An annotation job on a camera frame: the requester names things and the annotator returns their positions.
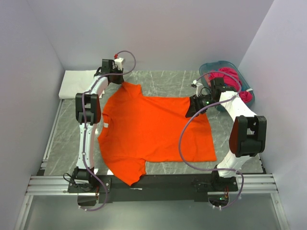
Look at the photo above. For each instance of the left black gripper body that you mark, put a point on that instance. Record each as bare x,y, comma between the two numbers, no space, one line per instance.
117,79

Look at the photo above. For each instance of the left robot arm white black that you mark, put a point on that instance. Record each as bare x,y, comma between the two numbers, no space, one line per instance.
88,115

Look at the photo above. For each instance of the black base crossbar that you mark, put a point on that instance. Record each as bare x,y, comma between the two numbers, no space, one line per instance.
168,187

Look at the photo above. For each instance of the folded white t-shirt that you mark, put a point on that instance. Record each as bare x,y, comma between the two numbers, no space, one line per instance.
76,82

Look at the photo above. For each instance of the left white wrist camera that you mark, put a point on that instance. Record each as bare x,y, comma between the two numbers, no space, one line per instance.
119,61

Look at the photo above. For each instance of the teal plastic laundry basket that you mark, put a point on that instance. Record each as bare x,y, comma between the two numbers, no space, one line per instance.
207,67

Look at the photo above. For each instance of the orange t-shirt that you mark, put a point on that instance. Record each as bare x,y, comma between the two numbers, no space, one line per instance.
138,129

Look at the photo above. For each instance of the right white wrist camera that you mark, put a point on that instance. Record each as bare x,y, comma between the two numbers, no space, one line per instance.
197,86

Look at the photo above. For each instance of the magenta t-shirt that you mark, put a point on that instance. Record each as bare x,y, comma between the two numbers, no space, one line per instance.
229,74

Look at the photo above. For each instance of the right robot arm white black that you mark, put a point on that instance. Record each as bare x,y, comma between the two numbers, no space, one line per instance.
248,135

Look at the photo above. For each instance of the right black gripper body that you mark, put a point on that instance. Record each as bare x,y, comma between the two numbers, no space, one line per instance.
201,101

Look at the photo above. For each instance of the aluminium frame rails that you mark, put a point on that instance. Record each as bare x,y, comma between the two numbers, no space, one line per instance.
48,206

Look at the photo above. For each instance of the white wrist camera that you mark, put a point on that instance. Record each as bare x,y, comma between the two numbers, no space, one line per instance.
119,61
197,86

